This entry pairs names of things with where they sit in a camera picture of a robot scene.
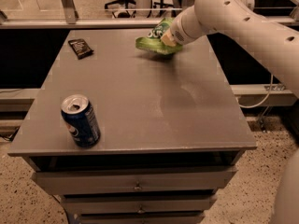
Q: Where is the blue pepsi can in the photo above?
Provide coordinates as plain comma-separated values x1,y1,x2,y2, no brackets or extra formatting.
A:
61,94,101,148

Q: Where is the black snack packet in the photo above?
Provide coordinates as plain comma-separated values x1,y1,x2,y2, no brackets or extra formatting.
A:
68,38,93,60

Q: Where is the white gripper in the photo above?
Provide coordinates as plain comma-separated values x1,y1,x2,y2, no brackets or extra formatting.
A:
161,8,200,47

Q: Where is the white cable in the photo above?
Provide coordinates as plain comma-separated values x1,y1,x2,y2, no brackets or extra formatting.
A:
236,73,275,110

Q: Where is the metal railing frame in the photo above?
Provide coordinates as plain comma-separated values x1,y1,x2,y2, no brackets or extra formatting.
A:
0,0,299,30

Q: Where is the green rice chip bag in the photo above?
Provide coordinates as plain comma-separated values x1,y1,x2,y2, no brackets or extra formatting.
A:
135,18,182,55

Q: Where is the top grey drawer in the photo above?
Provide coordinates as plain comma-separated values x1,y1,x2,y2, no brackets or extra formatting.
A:
32,166,237,195

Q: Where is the grey drawer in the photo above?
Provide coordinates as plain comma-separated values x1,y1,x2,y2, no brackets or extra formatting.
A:
32,166,237,195
63,193,217,214
78,212,205,224

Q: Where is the middle grey drawer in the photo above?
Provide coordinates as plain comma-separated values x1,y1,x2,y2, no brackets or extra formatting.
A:
63,193,217,214

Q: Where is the grey drawer cabinet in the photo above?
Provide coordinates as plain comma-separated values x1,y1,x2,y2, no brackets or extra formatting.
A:
7,27,258,224

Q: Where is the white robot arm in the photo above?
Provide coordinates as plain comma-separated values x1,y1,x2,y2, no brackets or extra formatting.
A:
168,0,299,224

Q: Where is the bottom grey drawer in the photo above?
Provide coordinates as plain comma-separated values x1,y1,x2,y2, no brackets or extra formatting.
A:
78,212,205,224

